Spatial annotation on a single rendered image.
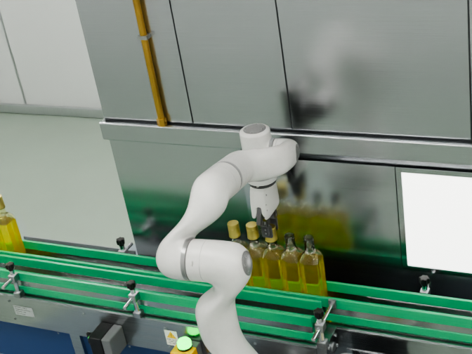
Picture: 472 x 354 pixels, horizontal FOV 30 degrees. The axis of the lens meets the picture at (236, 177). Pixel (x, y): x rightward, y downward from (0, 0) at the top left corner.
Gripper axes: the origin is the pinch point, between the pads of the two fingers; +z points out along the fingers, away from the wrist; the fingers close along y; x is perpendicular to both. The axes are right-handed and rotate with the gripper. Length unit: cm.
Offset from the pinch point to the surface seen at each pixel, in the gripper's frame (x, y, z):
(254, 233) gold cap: -4.6, 1.1, 2.0
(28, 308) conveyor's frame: -85, 16, 32
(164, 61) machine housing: -33, -15, -44
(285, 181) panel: 1.4, -11.8, -8.4
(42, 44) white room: -324, -310, 73
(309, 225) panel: 7.1, -11.9, 6.0
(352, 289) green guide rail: 21.7, -3.1, 20.9
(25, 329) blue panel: -92, 14, 44
